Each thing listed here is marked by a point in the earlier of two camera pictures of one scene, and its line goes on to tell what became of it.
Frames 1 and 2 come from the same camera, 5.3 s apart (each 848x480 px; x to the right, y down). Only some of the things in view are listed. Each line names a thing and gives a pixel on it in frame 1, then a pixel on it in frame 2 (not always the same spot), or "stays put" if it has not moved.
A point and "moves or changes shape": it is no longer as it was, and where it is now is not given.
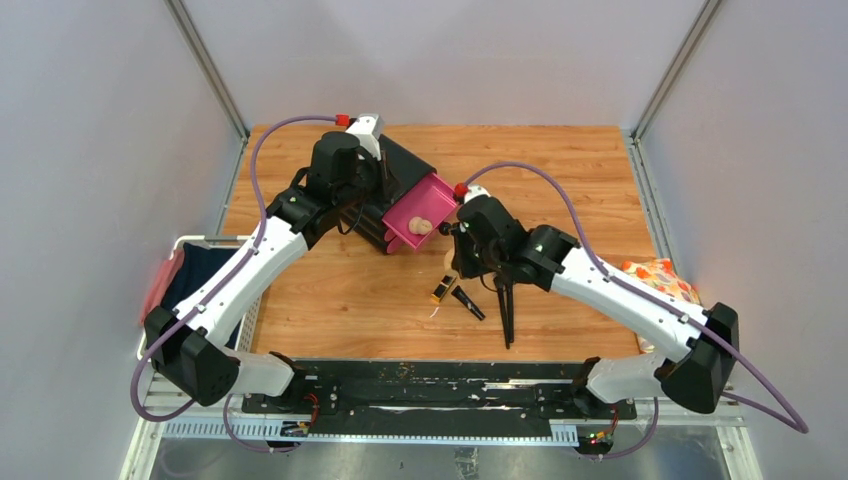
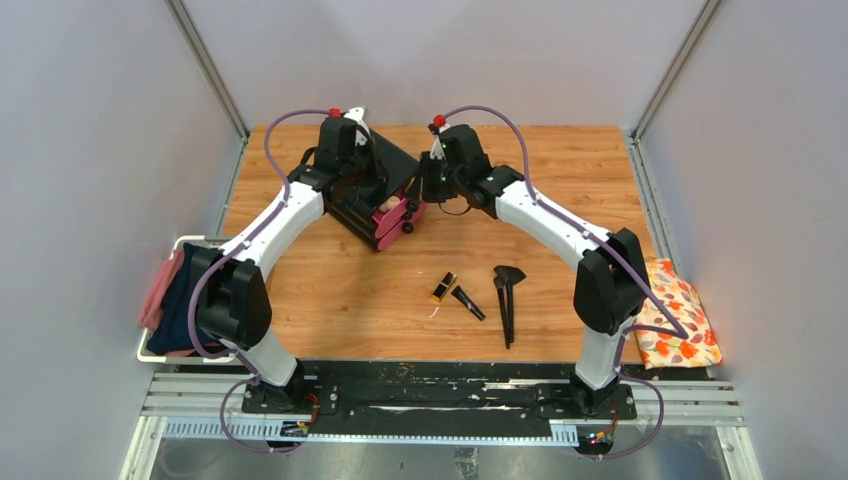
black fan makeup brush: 501,288 stays put
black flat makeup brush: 505,292 stays put
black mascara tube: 473,306 stays put
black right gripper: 465,268 → 427,191
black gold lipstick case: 443,288 stays put
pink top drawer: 434,199 moves or changes shape
